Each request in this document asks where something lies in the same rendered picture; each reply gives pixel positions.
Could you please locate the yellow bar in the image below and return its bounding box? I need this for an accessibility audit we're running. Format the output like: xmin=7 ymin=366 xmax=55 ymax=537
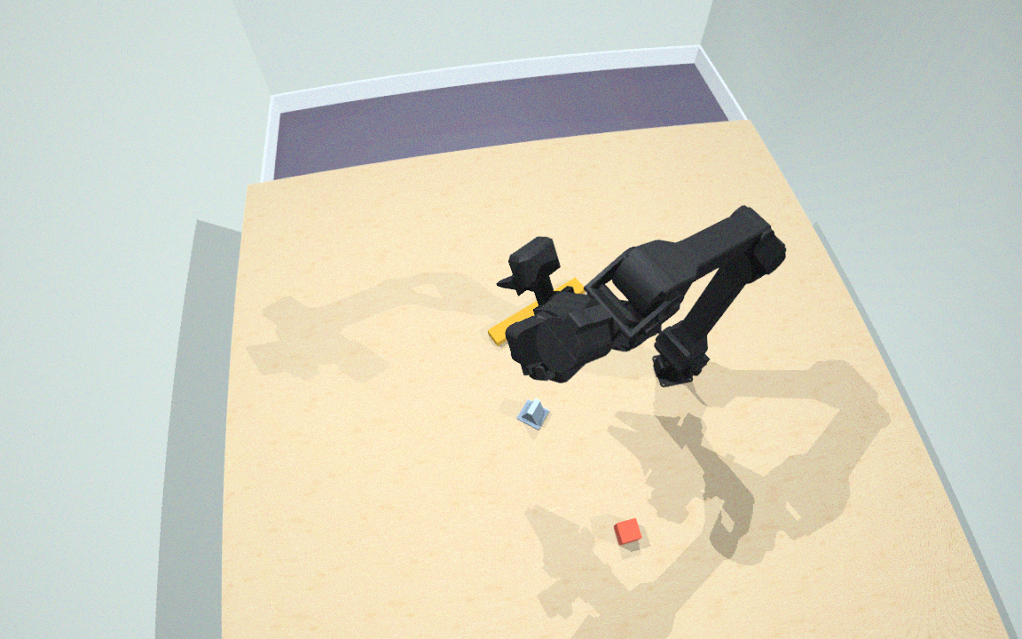
xmin=487 ymin=278 xmax=586 ymax=346

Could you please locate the red-orange cube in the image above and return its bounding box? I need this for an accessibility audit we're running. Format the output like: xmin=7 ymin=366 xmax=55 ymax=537
xmin=614 ymin=518 xmax=642 ymax=545

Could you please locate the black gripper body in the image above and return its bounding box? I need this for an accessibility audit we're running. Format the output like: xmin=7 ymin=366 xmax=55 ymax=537
xmin=508 ymin=236 xmax=592 ymax=383

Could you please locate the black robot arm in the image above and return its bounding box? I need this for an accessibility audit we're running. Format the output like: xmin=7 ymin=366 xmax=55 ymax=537
xmin=505 ymin=206 xmax=786 ymax=387

